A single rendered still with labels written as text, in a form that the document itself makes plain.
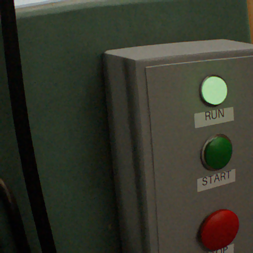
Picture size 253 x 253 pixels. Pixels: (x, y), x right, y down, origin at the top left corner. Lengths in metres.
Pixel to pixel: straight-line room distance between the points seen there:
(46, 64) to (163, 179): 0.11
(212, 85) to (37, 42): 0.12
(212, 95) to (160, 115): 0.04
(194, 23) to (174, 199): 0.13
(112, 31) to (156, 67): 0.06
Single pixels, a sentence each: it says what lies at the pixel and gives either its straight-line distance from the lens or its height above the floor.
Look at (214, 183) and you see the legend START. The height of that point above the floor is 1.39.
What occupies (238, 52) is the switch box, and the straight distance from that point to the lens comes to 0.38.
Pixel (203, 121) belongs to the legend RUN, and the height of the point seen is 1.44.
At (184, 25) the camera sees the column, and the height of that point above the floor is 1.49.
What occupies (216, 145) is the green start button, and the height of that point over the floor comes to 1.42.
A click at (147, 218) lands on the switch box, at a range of 0.38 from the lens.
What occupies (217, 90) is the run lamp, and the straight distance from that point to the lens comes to 0.37.
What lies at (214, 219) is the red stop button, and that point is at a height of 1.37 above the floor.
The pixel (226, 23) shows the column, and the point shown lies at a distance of 0.45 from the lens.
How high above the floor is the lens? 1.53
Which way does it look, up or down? 14 degrees down
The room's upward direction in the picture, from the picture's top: 5 degrees counter-clockwise
